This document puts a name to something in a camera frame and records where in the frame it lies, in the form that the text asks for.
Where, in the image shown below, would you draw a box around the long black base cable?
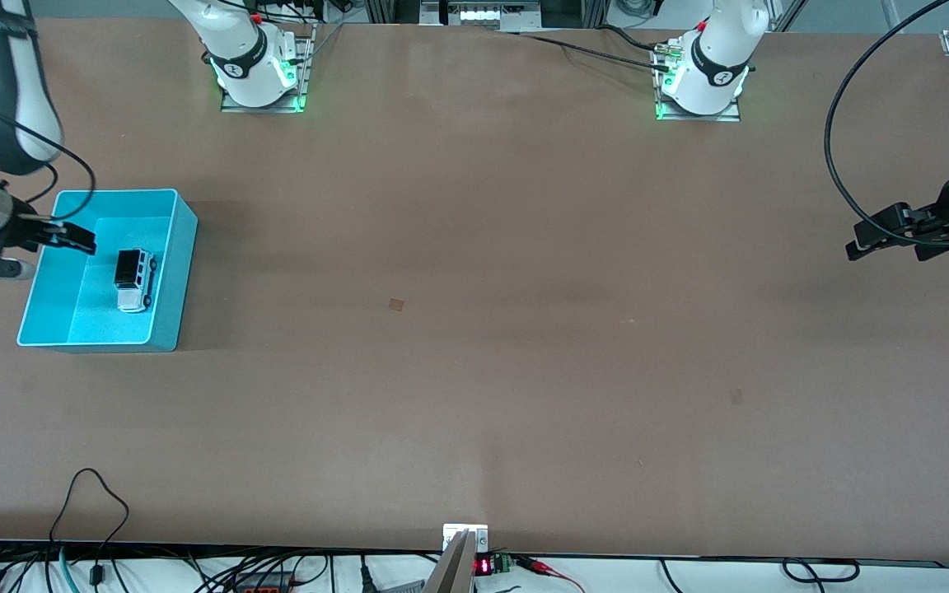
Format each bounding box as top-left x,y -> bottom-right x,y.
507,31 -> 673,73

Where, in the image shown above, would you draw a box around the teal cable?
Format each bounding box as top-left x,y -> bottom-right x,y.
58,546 -> 82,593

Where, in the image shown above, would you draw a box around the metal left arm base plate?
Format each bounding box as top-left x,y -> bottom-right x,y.
653,41 -> 743,123

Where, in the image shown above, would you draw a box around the black coiled cable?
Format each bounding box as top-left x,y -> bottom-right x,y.
781,558 -> 861,584

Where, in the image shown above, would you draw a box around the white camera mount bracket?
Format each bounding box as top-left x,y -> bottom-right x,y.
442,524 -> 489,553

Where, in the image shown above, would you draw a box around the white lit power unit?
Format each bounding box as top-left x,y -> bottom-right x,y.
419,0 -> 543,34

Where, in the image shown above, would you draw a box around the cyan plastic storage bin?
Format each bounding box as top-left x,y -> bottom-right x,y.
16,189 -> 199,353

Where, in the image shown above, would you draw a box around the white jeep toy black bed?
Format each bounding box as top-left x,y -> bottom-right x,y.
114,247 -> 156,314

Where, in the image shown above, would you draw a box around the thin black looped cable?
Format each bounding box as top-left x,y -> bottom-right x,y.
48,468 -> 131,587

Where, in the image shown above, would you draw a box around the short black base cable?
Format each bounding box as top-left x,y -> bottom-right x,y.
598,25 -> 666,52

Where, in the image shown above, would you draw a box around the grey camera mount beam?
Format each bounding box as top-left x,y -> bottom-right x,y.
421,530 -> 477,593

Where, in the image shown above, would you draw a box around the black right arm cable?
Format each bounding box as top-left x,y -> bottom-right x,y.
0,91 -> 97,223

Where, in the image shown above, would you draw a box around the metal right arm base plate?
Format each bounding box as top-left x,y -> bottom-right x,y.
221,23 -> 312,114

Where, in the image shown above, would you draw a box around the red clip wires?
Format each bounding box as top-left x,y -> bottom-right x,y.
516,556 -> 587,593

